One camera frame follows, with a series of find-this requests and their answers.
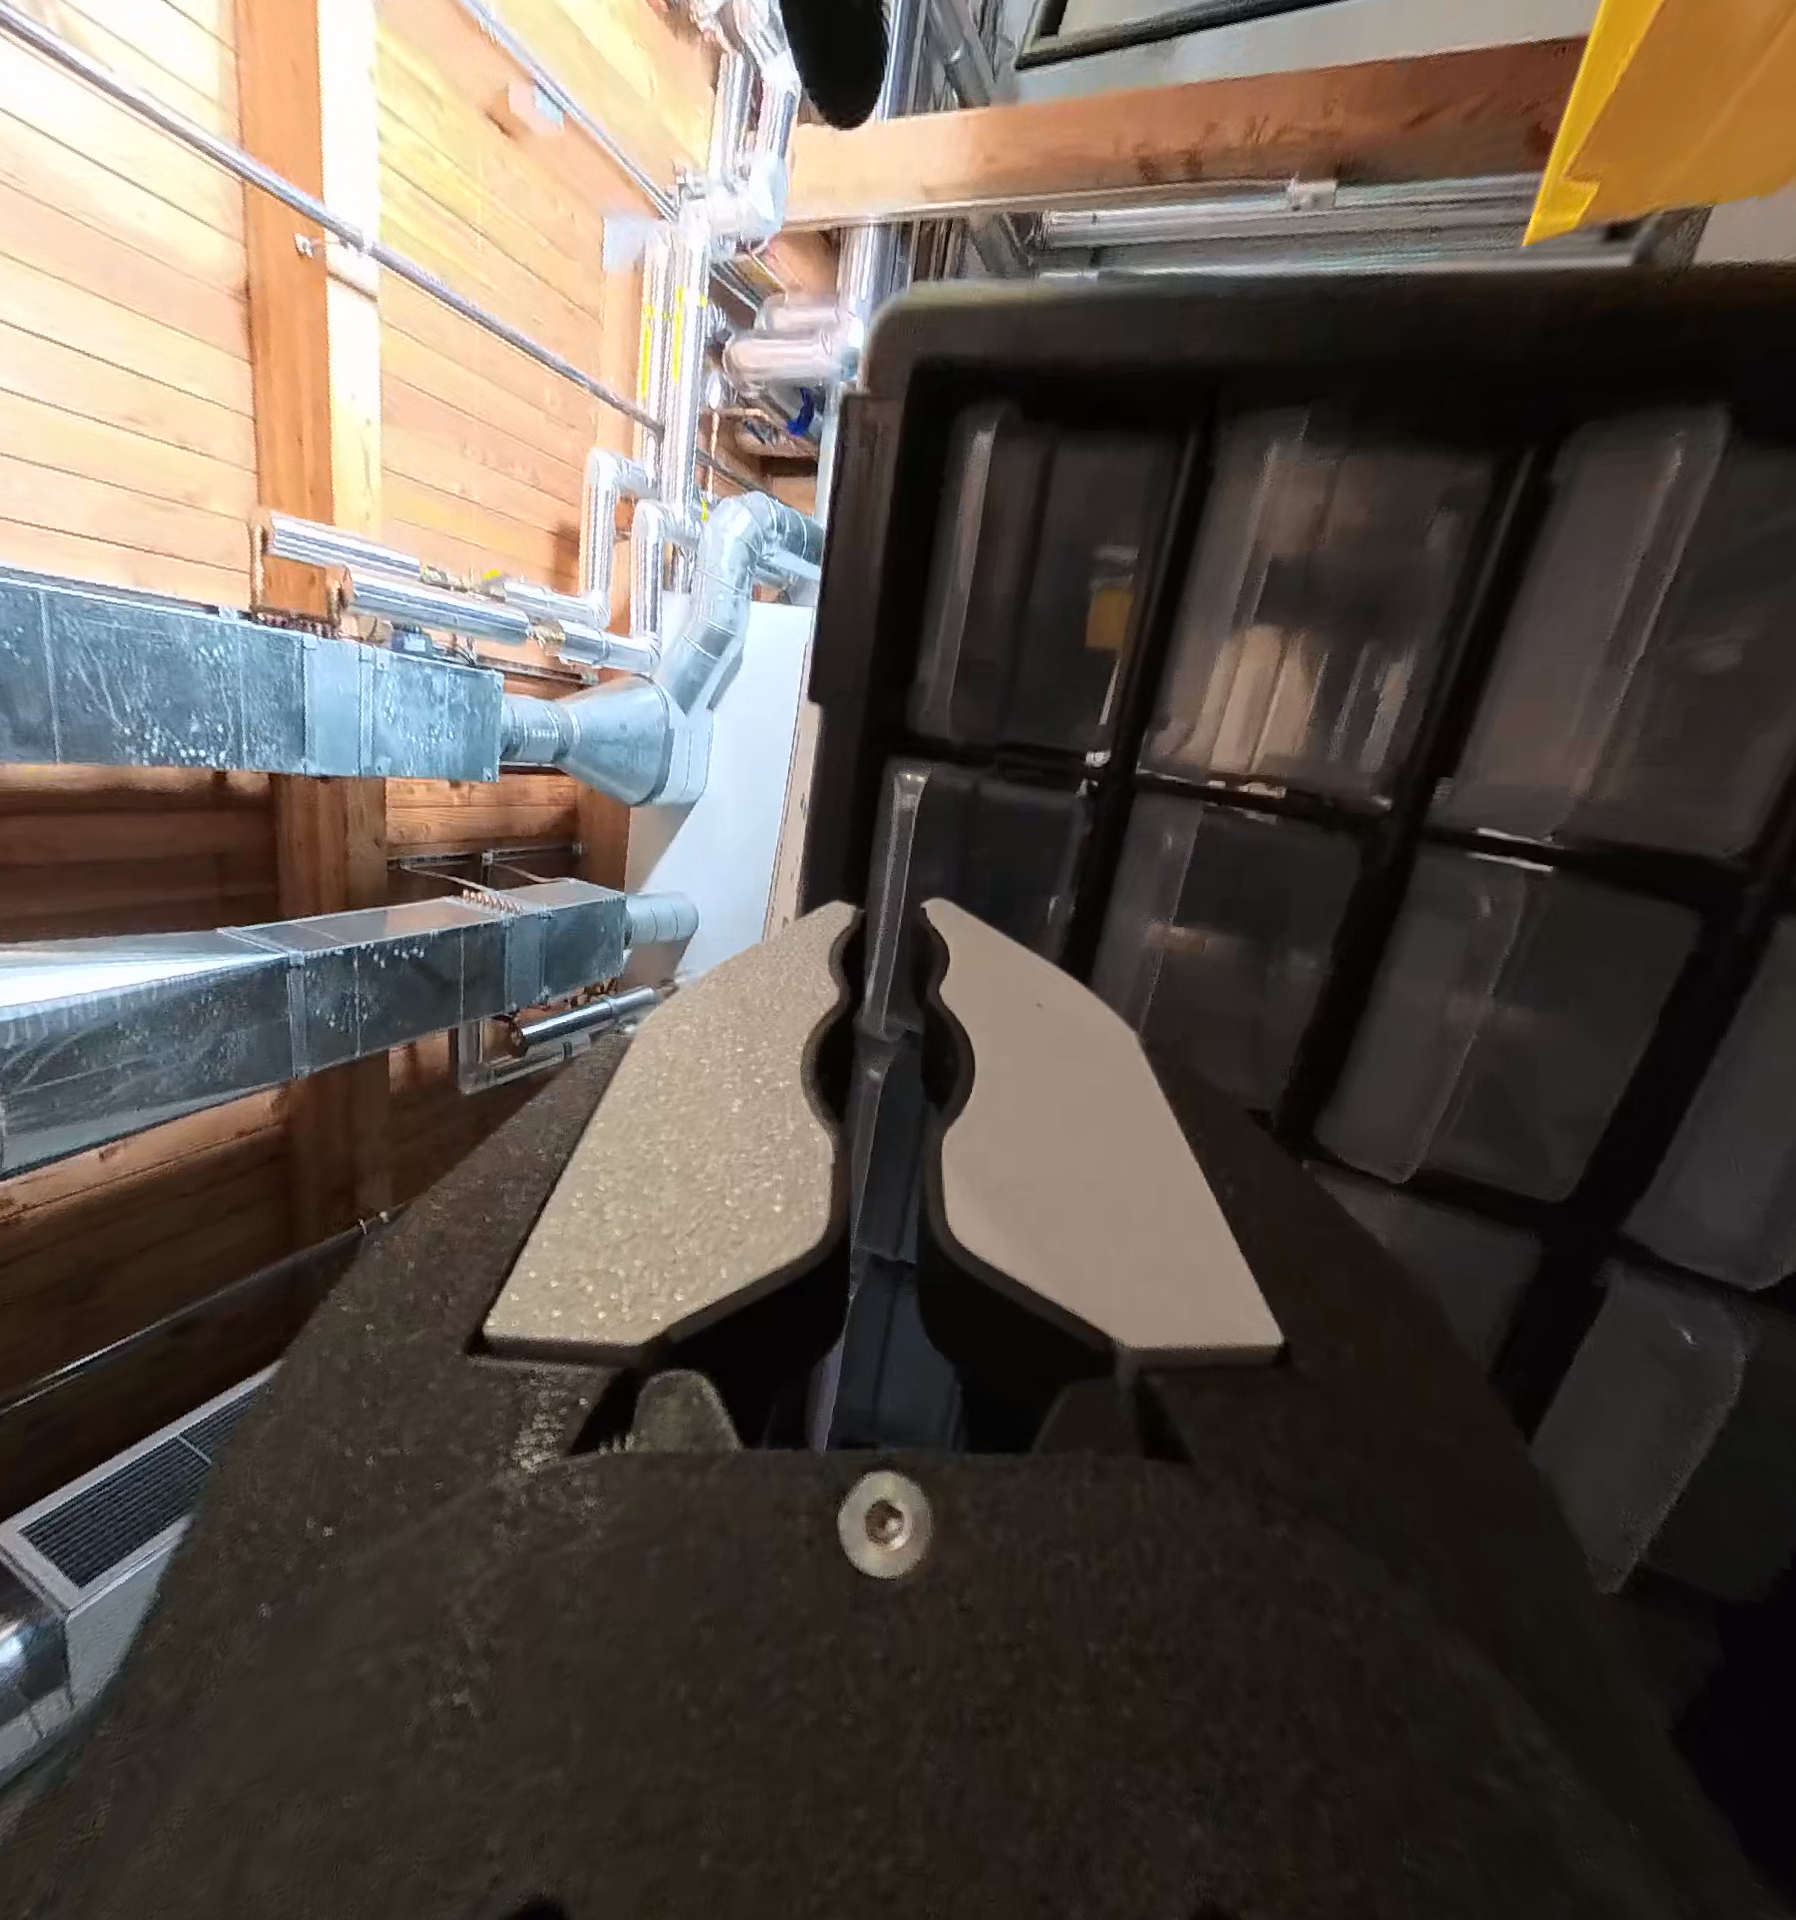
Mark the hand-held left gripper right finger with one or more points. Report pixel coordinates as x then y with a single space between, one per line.
1109 1201

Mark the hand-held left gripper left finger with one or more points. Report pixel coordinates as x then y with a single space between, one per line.
675 1201

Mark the black drawer cabinet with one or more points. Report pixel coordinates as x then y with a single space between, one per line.
930 346

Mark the yellow plastic bin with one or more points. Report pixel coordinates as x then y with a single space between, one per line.
1709 107

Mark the white vent unit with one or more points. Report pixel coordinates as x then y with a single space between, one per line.
90 1561

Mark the silver pipe bundle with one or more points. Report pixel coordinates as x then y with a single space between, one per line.
689 359

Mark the wooden ceiling beam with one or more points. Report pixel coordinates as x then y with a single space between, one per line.
1201 135

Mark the metal air duct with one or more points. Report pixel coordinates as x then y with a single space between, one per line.
209 1034
209 675

